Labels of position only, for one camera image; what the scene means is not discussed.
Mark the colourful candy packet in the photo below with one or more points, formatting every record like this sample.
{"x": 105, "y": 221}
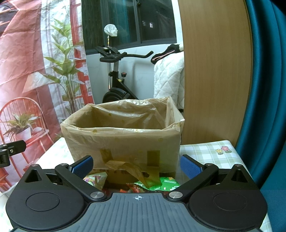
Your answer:
{"x": 97, "y": 179}

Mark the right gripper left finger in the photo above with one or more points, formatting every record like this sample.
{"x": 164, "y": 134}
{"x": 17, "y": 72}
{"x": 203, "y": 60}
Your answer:
{"x": 72, "y": 175}

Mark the printed garden backdrop curtain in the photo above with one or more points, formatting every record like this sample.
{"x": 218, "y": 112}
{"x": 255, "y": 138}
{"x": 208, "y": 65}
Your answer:
{"x": 44, "y": 77}

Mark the dark window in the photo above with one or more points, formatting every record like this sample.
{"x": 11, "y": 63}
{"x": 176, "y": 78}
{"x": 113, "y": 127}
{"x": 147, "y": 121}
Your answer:
{"x": 139, "y": 23}

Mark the cardboard box with plastic liner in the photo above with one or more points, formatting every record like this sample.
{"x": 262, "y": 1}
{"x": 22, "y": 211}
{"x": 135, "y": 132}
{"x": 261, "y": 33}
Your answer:
{"x": 129, "y": 139}

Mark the black garment on blanket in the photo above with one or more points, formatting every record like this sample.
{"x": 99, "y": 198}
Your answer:
{"x": 171, "y": 49}

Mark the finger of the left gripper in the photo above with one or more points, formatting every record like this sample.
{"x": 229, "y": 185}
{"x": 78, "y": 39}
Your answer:
{"x": 9, "y": 149}

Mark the wooden headboard panel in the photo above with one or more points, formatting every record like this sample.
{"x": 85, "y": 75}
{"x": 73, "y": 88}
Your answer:
{"x": 218, "y": 69}

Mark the orange chip bag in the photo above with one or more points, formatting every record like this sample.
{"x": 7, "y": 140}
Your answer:
{"x": 133, "y": 188}

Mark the green snack bag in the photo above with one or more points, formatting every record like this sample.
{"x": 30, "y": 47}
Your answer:
{"x": 167, "y": 184}

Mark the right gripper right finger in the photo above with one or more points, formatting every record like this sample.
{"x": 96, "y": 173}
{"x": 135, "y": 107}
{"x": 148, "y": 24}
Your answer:
{"x": 198, "y": 174}

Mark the white quilted blanket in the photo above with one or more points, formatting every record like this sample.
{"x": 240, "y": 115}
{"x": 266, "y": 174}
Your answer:
{"x": 169, "y": 78}

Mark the black exercise bike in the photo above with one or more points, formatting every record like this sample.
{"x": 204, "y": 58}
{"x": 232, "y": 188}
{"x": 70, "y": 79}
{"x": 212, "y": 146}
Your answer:
{"x": 116, "y": 81}

